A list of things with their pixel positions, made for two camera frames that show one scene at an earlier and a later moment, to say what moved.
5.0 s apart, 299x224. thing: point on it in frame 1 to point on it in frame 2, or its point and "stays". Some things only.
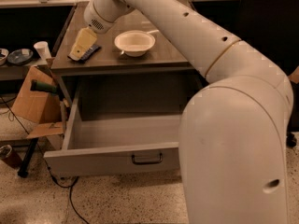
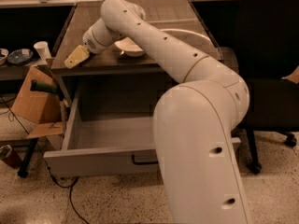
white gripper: [93, 20] to [91, 43]
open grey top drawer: [116, 144] stays
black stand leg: [23, 172] stays
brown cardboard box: [39, 106] stays
